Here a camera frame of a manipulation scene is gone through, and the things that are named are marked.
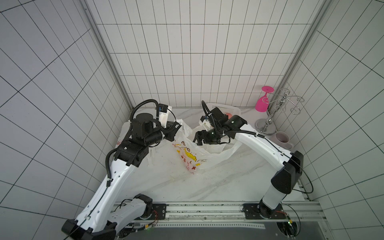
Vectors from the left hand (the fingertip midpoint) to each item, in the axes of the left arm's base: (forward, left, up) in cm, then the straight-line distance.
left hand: (179, 127), depth 66 cm
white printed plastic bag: (-7, -6, -15) cm, 18 cm away
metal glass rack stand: (+25, -60, -31) cm, 72 cm away
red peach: (+32, -32, -27) cm, 53 cm away
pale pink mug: (+12, -64, -28) cm, 71 cm away
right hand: (+3, -10, -12) cm, 16 cm away
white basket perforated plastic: (+37, -29, -26) cm, 54 cm away
